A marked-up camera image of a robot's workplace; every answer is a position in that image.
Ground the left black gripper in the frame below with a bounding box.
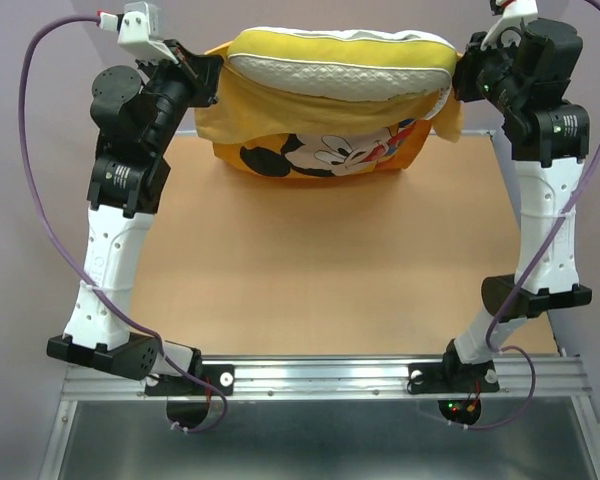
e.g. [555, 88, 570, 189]
[130, 37, 219, 154]

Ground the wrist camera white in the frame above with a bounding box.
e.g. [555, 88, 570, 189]
[481, 0, 538, 50]
[97, 1, 178, 65]

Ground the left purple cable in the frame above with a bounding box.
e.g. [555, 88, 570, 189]
[18, 12, 229, 434]

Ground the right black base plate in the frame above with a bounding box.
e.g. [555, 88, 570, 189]
[406, 361, 500, 426]

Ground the metal sheet panel front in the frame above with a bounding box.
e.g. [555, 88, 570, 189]
[51, 398, 596, 479]

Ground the white pillow yellow edge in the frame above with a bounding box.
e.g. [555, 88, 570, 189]
[227, 27, 457, 102]

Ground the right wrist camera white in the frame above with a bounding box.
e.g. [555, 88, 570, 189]
[481, 0, 538, 50]

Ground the aluminium frame rail front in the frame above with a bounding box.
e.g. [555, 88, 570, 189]
[61, 355, 592, 402]

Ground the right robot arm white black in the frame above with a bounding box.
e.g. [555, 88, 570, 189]
[439, 16, 592, 391]

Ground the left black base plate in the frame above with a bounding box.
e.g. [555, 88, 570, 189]
[144, 363, 236, 433]

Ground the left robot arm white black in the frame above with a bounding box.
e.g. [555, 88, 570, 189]
[46, 47, 223, 394]

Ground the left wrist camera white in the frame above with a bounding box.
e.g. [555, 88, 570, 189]
[97, 1, 178, 65]

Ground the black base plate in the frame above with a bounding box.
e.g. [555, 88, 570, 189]
[406, 361, 500, 426]
[144, 363, 236, 433]

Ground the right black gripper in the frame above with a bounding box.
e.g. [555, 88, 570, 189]
[456, 26, 533, 116]

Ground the orange patterned pillowcase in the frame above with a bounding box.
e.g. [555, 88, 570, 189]
[195, 64, 464, 180]

